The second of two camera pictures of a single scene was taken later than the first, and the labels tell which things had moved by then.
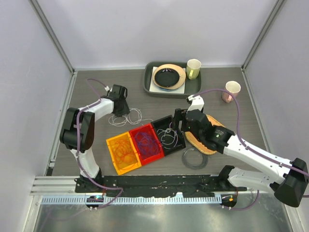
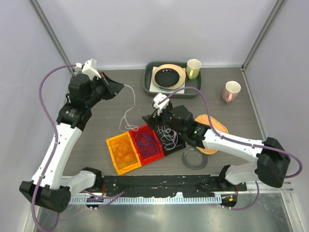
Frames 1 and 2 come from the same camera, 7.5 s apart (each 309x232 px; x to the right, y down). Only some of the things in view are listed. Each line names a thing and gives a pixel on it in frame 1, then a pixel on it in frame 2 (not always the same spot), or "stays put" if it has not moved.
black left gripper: (125, 110) → (112, 88)
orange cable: (124, 155) stays put
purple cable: (147, 144) stays put
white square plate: (155, 88) stays put
